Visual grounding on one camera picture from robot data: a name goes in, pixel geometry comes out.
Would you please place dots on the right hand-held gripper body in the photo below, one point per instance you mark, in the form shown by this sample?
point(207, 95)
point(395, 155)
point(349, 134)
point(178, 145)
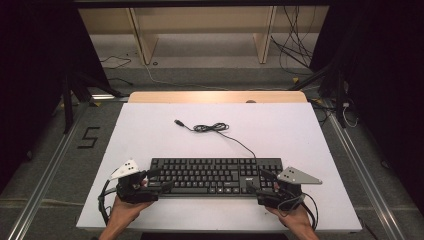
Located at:
point(283, 198)

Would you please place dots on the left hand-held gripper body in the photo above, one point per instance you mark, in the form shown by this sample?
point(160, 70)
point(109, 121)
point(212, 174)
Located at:
point(133, 191)

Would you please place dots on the black keyboard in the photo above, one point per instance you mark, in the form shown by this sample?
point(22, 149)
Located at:
point(206, 176)

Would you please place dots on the person's left hand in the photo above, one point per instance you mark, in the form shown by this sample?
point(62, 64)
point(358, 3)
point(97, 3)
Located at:
point(125, 210)

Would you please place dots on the person's right hand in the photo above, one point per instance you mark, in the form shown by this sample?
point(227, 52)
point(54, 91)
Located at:
point(296, 218)

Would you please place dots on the white board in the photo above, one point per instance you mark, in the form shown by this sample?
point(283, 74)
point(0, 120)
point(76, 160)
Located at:
point(283, 140)

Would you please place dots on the short silver bar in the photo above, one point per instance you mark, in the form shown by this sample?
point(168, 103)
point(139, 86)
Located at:
point(106, 97)

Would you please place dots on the wooden table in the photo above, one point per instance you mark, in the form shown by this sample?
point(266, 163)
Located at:
point(200, 96)

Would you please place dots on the black metal stand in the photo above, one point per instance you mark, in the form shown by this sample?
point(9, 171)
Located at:
point(68, 110)
point(339, 100)

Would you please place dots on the light wooden shelf unit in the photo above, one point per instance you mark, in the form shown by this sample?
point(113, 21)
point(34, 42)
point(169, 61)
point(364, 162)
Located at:
point(143, 43)

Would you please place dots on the black curtain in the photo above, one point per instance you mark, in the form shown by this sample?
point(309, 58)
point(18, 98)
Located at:
point(30, 83)
point(386, 83)

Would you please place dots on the aluminium floor rail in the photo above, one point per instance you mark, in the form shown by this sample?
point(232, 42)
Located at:
point(366, 186)
point(43, 186)

